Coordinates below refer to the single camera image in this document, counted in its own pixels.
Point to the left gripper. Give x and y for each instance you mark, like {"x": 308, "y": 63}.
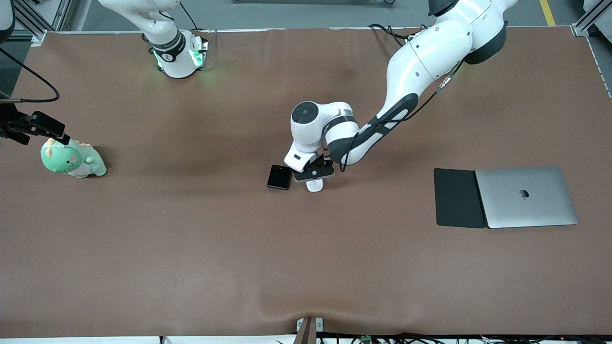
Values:
{"x": 321, "y": 161}

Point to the black phone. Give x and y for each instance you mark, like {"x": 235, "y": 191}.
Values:
{"x": 278, "y": 177}

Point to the white computer mouse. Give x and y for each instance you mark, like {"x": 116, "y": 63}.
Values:
{"x": 314, "y": 186}

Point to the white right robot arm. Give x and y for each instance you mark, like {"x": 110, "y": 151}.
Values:
{"x": 167, "y": 28}

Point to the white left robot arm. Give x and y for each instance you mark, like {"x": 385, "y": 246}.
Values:
{"x": 430, "y": 52}

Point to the black mouse pad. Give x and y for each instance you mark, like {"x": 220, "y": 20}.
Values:
{"x": 454, "y": 198}

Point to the green dinosaur plush toy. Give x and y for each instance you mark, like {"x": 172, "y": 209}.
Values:
{"x": 67, "y": 160}

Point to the silver closed laptop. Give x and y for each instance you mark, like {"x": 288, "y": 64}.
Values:
{"x": 526, "y": 196}

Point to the aluminium frame profile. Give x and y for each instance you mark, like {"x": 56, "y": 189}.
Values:
{"x": 590, "y": 19}
{"x": 36, "y": 21}

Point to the metal table edge bracket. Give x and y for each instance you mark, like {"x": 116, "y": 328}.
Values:
{"x": 309, "y": 329}

